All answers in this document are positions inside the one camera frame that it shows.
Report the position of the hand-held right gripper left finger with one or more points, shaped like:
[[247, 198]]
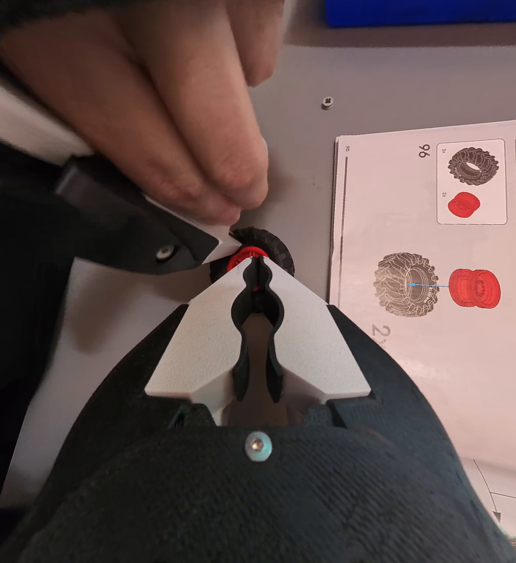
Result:
[[196, 343]]

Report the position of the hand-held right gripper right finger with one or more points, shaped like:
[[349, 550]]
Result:
[[319, 347]]

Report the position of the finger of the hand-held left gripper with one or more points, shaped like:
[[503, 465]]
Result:
[[214, 239]]

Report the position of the red toy wheel rim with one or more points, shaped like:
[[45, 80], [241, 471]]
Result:
[[245, 254]]

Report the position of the black toy tire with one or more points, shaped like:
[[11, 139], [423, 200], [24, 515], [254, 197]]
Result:
[[282, 255]]

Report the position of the person's left forearm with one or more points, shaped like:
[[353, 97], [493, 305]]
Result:
[[20, 17]]

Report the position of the grey desk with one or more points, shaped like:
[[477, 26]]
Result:
[[293, 145]]

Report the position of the person's left hand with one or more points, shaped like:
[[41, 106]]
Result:
[[152, 88]]

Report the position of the white instruction booklet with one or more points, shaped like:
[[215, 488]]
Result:
[[416, 374]]

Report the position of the small grey round piece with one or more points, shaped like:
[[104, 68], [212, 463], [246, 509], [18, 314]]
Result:
[[327, 102]]

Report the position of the person's dark clothing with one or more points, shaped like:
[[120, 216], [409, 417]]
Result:
[[11, 396]]

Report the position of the blue plastic bin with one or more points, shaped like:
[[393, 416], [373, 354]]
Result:
[[416, 11]]

